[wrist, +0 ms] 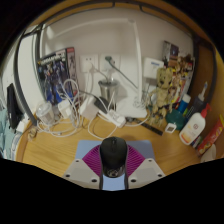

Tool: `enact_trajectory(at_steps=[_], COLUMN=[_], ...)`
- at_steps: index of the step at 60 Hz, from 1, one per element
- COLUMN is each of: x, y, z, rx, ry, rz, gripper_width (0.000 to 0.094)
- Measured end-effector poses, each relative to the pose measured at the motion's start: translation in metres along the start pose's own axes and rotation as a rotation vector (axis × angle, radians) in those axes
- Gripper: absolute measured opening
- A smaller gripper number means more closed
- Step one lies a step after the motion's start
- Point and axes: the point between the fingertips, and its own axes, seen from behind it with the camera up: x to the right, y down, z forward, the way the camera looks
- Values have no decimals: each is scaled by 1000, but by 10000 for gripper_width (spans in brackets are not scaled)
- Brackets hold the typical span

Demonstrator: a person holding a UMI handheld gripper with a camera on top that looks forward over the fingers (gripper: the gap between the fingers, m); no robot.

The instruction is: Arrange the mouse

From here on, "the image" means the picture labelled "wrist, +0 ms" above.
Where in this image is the white wall-mounted box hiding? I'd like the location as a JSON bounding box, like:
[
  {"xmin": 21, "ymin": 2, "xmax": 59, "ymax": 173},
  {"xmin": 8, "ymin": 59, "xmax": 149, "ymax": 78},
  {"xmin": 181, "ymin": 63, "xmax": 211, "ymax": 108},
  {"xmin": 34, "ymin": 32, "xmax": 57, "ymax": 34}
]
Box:
[{"xmin": 143, "ymin": 57, "xmax": 165, "ymax": 80}]

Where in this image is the robot model kit box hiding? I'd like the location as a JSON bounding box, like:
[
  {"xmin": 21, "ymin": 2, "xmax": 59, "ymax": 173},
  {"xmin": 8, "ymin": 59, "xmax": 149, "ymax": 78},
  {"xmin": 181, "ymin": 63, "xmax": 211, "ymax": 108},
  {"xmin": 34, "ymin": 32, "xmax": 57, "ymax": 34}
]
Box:
[{"xmin": 37, "ymin": 47, "xmax": 79, "ymax": 105}]

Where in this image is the steel cup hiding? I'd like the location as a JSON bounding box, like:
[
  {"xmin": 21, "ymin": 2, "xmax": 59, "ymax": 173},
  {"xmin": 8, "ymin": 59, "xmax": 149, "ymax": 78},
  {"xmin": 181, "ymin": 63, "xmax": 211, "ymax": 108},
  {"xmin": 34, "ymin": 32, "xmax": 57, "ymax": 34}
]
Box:
[{"xmin": 98, "ymin": 79, "xmax": 120, "ymax": 101}]

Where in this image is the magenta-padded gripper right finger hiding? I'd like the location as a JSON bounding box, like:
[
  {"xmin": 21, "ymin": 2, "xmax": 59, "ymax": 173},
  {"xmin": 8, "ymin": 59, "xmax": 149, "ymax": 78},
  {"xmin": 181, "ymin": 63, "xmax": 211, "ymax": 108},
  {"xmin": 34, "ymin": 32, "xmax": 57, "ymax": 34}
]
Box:
[{"xmin": 124, "ymin": 144, "xmax": 167, "ymax": 190}]

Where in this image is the white mug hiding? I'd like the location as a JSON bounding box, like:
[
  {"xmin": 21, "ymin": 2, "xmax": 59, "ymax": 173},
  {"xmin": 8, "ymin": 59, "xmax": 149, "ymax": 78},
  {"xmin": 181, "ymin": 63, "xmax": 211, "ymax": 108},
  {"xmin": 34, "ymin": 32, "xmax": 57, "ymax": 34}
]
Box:
[{"xmin": 200, "ymin": 143, "xmax": 218, "ymax": 163}]

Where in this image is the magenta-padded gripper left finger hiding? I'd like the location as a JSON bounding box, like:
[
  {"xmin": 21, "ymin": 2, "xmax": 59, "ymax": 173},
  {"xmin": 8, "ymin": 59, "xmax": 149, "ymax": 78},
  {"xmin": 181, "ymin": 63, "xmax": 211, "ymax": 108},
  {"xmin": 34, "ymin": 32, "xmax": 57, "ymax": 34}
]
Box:
[{"xmin": 62, "ymin": 143, "xmax": 103, "ymax": 190}]

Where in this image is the blue bottle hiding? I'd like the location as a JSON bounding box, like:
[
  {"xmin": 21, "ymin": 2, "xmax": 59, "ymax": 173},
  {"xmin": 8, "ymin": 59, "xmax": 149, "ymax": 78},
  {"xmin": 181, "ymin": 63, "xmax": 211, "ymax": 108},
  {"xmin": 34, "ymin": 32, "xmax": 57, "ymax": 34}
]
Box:
[{"xmin": 176, "ymin": 93, "xmax": 192, "ymax": 114}]

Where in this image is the dark white-nozzle glue bottle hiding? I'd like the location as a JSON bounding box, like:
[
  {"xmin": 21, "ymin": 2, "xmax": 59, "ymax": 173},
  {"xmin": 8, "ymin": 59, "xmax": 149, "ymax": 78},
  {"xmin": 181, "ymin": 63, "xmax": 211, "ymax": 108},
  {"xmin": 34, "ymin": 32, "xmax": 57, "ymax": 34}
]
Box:
[{"xmin": 186, "ymin": 81, "xmax": 208, "ymax": 121}]

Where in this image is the white wall socket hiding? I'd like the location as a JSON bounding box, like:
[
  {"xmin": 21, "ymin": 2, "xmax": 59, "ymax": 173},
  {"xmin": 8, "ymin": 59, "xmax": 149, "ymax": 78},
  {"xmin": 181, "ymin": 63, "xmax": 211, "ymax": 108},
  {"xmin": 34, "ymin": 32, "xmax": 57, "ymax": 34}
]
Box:
[
  {"xmin": 99, "ymin": 54, "xmax": 121, "ymax": 72},
  {"xmin": 79, "ymin": 54, "xmax": 99, "ymax": 73}
]

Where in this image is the black backpack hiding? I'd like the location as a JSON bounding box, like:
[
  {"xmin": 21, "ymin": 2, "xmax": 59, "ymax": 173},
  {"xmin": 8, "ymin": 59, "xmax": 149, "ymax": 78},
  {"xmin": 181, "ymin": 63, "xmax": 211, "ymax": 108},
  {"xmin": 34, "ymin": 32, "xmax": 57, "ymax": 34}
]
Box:
[{"xmin": 6, "ymin": 83, "xmax": 24, "ymax": 130}]

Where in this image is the black charger block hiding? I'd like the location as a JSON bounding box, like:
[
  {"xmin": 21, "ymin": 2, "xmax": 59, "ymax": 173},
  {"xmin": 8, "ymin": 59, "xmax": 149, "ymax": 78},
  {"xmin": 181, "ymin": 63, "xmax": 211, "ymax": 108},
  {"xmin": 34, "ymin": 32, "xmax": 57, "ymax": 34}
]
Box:
[{"xmin": 94, "ymin": 96, "xmax": 109, "ymax": 114}]

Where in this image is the black computer mouse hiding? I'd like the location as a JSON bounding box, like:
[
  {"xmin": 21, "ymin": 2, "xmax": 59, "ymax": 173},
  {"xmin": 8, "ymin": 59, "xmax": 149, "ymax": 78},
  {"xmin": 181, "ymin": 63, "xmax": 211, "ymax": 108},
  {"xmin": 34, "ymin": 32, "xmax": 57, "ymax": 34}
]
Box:
[{"xmin": 99, "ymin": 136, "xmax": 129, "ymax": 179}]

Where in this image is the checked bedding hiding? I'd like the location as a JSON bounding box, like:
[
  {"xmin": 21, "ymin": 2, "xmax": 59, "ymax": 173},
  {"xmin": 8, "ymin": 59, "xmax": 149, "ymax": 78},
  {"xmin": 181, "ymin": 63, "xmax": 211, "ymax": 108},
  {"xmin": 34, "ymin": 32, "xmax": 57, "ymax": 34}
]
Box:
[{"xmin": 0, "ymin": 108, "xmax": 21, "ymax": 160}]

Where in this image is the large white charger block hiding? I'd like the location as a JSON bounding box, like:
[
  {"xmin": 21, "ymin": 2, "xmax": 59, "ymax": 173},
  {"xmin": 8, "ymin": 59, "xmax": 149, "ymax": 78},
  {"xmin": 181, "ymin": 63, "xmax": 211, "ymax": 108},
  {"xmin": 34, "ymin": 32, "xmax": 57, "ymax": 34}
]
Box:
[{"xmin": 78, "ymin": 96, "xmax": 99, "ymax": 121}]

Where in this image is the white red-pump lotion bottle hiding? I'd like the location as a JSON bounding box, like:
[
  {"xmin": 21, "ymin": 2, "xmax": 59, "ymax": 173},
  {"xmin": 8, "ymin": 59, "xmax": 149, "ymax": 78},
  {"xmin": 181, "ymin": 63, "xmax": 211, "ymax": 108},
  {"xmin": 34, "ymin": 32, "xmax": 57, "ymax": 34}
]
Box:
[{"xmin": 178, "ymin": 103, "xmax": 212, "ymax": 146}]

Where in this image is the black ruler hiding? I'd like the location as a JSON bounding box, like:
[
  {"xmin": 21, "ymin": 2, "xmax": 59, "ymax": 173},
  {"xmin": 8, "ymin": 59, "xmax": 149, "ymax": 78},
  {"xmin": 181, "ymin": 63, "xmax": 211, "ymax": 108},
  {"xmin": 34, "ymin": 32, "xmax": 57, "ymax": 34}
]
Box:
[{"xmin": 125, "ymin": 116, "xmax": 164, "ymax": 136}]

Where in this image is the small white charger block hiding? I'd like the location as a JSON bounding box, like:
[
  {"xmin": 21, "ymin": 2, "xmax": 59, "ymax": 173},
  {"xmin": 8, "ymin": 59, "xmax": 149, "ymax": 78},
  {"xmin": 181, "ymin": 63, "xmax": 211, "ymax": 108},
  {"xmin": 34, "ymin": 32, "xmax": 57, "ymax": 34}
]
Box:
[{"xmin": 58, "ymin": 99, "xmax": 73, "ymax": 118}]

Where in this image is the red snack tube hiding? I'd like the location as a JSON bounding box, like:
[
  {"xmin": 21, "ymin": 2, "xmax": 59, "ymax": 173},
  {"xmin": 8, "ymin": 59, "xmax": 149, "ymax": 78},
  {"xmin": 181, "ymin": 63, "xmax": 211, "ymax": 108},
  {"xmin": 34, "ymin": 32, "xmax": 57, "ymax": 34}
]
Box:
[{"xmin": 195, "ymin": 114, "xmax": 224, "ymax": 157}]

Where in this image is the green round container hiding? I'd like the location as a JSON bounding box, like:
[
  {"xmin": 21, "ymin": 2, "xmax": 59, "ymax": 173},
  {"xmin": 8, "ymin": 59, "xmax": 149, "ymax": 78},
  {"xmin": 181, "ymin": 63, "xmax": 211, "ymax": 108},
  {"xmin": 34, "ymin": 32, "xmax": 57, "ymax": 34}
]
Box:
[{"xmin": 166, "ymin": 109, "xmax": 188, "ymax": 131}]

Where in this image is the small white desk thermometer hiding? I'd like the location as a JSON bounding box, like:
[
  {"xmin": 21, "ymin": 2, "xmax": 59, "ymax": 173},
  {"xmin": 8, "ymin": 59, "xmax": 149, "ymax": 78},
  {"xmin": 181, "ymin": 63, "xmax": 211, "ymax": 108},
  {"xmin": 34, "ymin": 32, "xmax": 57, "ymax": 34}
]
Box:
[{"xmin": 164, "ymin": 122, "xmax": 177, "ymax": 134}]

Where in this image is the white power strip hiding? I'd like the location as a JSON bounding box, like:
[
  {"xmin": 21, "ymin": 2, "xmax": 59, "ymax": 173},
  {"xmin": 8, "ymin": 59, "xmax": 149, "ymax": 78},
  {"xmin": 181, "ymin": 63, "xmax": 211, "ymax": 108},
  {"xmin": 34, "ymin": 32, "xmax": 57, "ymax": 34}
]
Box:
[{"xmin": 98, "ymin": 108, "xmax": 127, "ymax": 128}]

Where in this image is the clear plastic dome container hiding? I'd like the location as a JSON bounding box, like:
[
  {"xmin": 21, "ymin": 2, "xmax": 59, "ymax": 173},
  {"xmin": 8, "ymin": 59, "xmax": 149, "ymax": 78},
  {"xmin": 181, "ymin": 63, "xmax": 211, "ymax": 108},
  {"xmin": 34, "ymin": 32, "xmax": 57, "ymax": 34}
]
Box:
[{"xmin": 35, "ymin": 101, "xmax": 55, "ymax": 126}]

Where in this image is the light blue mouse pad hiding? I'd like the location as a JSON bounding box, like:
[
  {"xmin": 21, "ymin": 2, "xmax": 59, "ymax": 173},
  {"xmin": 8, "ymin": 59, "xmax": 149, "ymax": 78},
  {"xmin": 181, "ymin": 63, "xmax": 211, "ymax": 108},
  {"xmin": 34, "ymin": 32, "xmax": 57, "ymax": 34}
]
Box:
[{"xmin": 75, "ymin": 139, "xmax": 156, "ymax": 192}]

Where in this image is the white cable tangle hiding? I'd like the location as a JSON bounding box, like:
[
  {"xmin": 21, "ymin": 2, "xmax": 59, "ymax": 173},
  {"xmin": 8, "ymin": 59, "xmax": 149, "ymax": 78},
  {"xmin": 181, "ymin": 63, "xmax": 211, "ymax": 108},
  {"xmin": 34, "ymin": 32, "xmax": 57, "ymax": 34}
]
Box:
[{"xmin": 34, "ymin": 78, "xmax": 118, "ymax": 141}]

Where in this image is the brown tree creature figure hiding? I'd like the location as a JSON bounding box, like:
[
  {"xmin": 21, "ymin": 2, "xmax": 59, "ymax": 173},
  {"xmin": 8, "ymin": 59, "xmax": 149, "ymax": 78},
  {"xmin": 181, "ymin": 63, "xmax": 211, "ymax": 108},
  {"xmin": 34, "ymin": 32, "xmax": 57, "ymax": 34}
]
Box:
[{"xmin": 148, "ymin": 67, "xmax": 176, "ymax": 127}]

